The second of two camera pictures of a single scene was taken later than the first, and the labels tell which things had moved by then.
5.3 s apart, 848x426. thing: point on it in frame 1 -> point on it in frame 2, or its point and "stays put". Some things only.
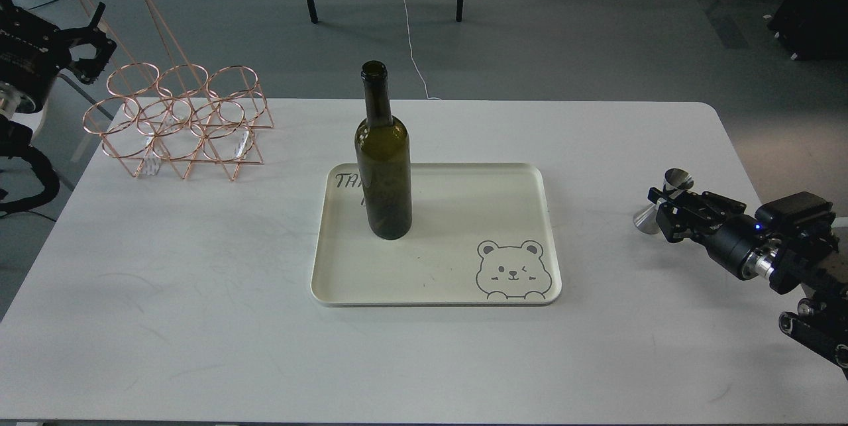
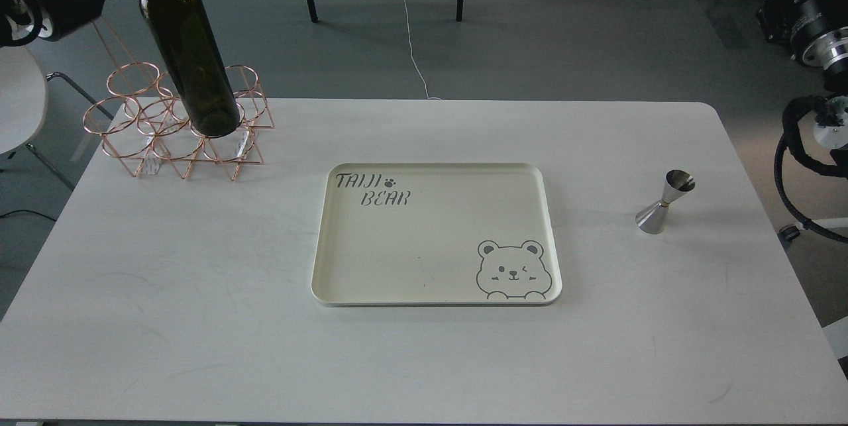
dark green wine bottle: x=383 y=158 -> x=192 y=58
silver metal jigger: x=675 y=181 stays put
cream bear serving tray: x=481 y=233 stays put
